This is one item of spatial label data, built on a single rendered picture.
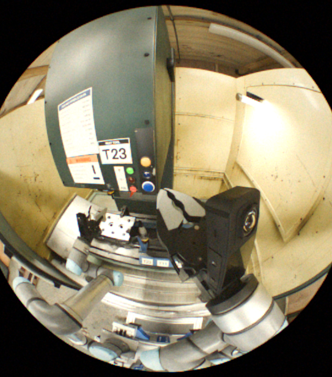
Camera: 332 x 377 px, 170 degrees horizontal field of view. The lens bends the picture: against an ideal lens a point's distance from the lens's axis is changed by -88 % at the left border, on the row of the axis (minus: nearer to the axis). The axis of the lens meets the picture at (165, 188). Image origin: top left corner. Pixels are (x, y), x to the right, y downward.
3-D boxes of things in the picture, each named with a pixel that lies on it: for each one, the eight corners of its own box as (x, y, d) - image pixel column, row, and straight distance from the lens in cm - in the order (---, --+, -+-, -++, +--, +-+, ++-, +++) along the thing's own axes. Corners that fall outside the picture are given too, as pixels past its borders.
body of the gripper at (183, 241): (164, 255, 22) (198, 311, 21) (164, 229, 14) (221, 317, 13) (201, 238, 24) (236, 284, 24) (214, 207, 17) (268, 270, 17)
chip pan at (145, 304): (232, 304, 134) (235, 304, 128) (52, 265, 181) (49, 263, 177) (232, 287, 133) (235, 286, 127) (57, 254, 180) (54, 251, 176)
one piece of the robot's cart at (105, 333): (134, 362, 107) (132, 365, 102) (101, 350, 111) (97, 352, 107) (141, 333, 88) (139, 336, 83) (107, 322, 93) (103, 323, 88)
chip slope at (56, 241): (95, 275, 136) (81, 268, 115) (57, 253, 180) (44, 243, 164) (118, 212, 165) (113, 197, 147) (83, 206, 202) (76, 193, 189)
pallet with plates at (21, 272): (32, 246, 369) (22, 238, 352) (44, 264, 303) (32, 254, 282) (21, 278, 407) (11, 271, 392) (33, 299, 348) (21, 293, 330)
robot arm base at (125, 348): (128, 355, 95) (123, 360, 88) (104, 346, 98) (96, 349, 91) (131, 343, 87) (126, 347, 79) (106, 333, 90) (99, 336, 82)
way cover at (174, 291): (197, 302, 120) (202, 303, 105) (99, 286, 132) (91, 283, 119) (197, 274, 122) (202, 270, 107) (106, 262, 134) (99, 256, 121)
